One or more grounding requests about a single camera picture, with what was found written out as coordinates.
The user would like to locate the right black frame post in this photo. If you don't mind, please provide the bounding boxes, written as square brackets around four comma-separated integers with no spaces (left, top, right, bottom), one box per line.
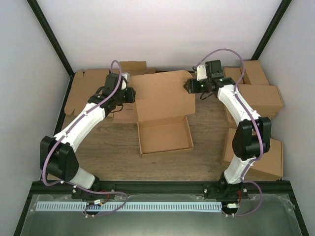
[251,0,292,60]

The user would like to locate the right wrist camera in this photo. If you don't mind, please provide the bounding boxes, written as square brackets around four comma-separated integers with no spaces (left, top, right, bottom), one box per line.
[192,65,207,81]

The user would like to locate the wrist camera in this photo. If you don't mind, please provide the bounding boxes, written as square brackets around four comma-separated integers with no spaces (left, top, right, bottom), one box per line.
[121,72,130,90]
[192,65,207,81]

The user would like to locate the black frame post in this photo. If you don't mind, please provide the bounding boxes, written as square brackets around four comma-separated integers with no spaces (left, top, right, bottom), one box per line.
[251,0,292,60]
[26,0,74,76]

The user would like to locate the left black frame post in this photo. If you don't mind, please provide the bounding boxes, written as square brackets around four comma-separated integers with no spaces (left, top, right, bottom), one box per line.
[26,0,74,76]

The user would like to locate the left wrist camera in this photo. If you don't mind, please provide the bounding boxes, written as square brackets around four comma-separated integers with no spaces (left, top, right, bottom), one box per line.
[121,72,130,90]

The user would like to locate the folded box back left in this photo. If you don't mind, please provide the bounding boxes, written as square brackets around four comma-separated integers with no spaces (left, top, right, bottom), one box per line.
[223,67,241,83]

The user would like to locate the folded box top stack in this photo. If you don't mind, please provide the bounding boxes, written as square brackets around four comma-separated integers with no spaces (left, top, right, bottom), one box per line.
[238,84,284,114]

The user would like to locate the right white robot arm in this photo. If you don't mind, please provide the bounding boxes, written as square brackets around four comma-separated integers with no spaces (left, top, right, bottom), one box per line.
[184,60,271,198]

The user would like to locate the folded boxes lower stack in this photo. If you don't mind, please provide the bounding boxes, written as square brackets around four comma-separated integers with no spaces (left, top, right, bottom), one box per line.
[223,106,277,129]

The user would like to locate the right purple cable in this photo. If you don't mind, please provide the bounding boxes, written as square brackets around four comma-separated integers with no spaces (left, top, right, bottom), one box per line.
[195,48,268,217]

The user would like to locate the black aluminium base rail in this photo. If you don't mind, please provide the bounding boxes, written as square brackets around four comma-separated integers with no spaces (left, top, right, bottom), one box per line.
[29,180,293,198]

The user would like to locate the light blue cable duct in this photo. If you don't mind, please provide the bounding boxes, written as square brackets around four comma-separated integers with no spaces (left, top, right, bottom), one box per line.
[35,202,222,212]

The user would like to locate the purple cable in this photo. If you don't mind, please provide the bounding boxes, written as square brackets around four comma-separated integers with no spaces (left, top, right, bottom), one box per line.
[40,59,128,218]
[195,48,268,217]

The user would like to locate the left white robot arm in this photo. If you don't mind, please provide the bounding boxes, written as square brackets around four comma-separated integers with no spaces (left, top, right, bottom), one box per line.
[40,73,136,199]

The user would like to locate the flat cardboard sheet stack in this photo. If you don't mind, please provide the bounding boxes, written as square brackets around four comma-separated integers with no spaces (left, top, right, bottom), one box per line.
[63,60,157,124]

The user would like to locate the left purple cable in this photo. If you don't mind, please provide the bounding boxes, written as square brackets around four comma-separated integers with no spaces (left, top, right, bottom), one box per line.
[40,59,128,218]

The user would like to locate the folded box back right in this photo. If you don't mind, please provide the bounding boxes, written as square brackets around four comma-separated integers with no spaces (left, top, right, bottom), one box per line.
[243,60,269,85]

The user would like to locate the cardboard box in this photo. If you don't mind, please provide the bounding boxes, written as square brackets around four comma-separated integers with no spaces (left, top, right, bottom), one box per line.
[131,70,196,157]

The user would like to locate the folded box near right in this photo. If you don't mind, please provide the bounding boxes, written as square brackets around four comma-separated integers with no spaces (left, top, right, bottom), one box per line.
[221,128,283,181]

